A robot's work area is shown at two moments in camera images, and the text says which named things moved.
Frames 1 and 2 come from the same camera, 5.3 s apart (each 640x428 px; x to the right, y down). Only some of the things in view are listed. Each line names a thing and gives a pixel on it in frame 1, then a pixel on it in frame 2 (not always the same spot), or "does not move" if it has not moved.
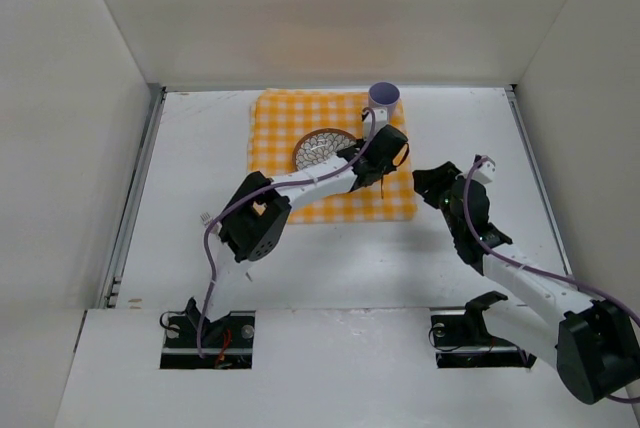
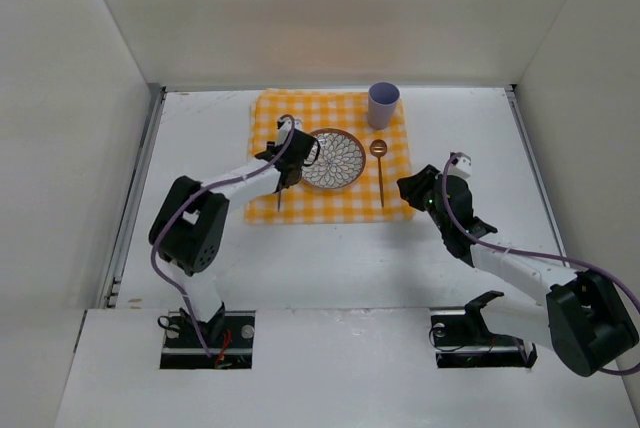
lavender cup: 384,95 does not move
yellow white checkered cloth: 279,117 does not move
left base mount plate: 227,343 does not move
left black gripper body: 373,168 to 288,178
